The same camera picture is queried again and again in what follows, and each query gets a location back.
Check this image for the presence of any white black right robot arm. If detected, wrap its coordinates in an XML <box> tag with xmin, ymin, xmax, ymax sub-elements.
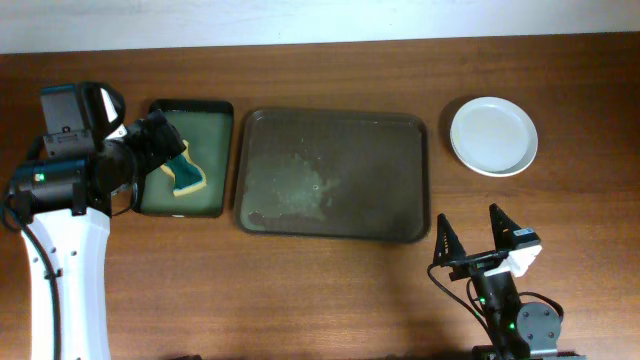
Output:
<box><xmin>427</xmin><ymin>204</ymin><xmax>564</xmax><ymax>359</ymax></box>

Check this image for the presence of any black water basin tray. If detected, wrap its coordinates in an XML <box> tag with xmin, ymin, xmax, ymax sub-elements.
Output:
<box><xmin>132</xmin><ymin>99</ymin><xmax>234</xmax><ymax>218</ymax></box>

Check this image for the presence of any dark brown serving tray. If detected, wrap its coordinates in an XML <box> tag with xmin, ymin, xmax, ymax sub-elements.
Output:
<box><xmin>234</xmin><ymin>108</ymin><xmax>431</xmax><ymax>244</ymax></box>

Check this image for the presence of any yellow green sponge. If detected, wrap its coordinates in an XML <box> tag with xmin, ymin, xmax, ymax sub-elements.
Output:
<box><xmin>160</xmin><ymin>140</ymin><xmax>207</xmax><ymax>197</ymax></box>

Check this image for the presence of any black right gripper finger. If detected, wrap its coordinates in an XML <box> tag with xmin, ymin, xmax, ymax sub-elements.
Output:
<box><xmin>489</xmin><ymin>204</ymin><xmax>521</xmax><ymax>250</ymax></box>
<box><xmin>433</xmin><ymin>213</ymin><xmax>467</xmax><ymax>266</ymax></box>

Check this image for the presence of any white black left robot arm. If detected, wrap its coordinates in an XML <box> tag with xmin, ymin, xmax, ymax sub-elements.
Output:
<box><xmin>1</xmin><ymin>82</ymin><xmax>186</xmax><ymax>359</ymax></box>

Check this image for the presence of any white plate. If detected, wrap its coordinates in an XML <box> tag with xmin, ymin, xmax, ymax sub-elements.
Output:
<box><xmin>449</xmin><ymin>97</ymin><xmax>539</xmax><ymax>178</ymax></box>

